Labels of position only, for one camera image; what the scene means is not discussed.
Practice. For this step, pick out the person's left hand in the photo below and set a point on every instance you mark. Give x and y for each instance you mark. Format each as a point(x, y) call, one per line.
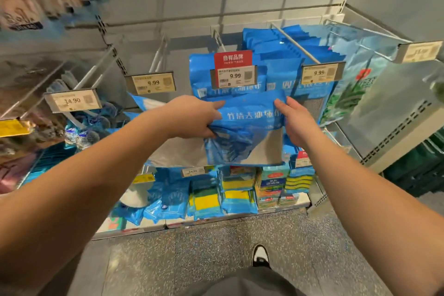
point(187, 117)

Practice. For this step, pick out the person's right hand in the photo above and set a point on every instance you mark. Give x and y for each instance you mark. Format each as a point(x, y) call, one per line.
point(300, 122)

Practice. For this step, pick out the blue cloth packets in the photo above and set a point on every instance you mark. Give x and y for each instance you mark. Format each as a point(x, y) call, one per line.
point(201, 70)

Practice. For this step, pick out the blue cloth packet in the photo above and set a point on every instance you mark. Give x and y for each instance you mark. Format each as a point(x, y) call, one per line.
point(250, 136)

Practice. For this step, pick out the blue steel-cloth packets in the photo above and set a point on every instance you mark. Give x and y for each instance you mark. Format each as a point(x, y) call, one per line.
point(277, 39)

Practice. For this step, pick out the person's right forearm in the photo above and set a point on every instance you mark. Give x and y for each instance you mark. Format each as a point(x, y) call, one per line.
point(381, 216)

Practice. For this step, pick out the person's black shoe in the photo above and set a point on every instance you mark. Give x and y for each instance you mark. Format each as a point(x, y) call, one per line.
point(261, 256)

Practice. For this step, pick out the person's grey trousers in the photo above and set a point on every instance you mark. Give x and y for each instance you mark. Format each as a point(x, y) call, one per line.
point(250, 285)

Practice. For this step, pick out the yellowish price tag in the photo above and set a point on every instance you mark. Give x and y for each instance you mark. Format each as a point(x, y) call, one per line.
point(421, 52)
point(73, 101)
point(152, 83)
point(320, 73)

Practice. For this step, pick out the clear packets with green print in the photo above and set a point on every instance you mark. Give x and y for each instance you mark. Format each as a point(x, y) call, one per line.
point(354, 91)

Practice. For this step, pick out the red white price tag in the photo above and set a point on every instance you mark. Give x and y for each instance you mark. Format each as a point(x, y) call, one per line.
point(236, 76)

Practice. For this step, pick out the metal peg hook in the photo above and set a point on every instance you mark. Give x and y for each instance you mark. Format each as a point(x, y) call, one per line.
point(159, 55)
point(218, 39)
point(97, 67)
point(295, 42)

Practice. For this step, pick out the striped sponge packets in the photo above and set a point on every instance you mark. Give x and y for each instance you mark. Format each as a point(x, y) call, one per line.
point(270, 185)

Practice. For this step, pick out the yellow green sponge packets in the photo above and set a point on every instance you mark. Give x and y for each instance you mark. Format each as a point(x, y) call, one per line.
point(207, 202)

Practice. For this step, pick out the blue glove packets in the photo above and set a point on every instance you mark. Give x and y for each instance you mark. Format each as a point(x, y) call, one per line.
point(166, 202)

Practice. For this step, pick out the dark green goods pile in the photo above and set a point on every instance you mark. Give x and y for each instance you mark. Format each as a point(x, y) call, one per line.
point(416, 164)

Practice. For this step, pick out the teal cloth packets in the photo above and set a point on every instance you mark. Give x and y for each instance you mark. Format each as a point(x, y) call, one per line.
point(48, 160)

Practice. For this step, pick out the bright yellow price tag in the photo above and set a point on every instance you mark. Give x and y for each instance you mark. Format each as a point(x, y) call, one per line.
point(14, 128)

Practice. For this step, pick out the pink goods pile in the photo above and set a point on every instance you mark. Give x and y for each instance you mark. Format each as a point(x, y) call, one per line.
point(14, 171)

